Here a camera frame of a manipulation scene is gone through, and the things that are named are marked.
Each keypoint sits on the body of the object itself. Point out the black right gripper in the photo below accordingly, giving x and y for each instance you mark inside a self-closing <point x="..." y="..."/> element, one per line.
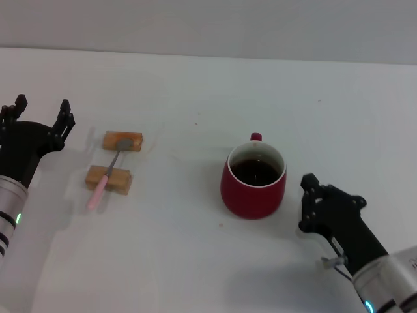
<point x="352" y="225"/>

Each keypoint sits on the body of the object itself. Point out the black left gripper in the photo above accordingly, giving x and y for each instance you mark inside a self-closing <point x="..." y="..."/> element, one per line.
<point x="21" y="143"/>

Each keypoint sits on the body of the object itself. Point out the red ceramic cup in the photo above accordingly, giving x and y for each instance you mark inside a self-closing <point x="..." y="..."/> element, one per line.
<point x="251" y="202"/>

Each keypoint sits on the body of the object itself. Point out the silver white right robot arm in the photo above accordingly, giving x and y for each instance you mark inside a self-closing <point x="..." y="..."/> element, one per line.
<point x="387" y="280"/>

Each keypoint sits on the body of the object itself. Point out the dark coffee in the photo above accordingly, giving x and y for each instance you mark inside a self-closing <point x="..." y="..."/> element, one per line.
<point x="255" y="172"/>

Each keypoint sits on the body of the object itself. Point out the stained wooden block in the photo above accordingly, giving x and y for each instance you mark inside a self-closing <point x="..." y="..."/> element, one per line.
<point x="110" y="137"/>

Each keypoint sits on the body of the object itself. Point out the plain notched wooden block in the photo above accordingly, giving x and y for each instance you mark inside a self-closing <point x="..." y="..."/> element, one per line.
<point x="122" y="182"/>

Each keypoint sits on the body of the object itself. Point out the silver knurled mount rod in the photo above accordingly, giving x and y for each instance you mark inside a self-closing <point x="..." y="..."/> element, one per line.
<point x="330" y="262"/>

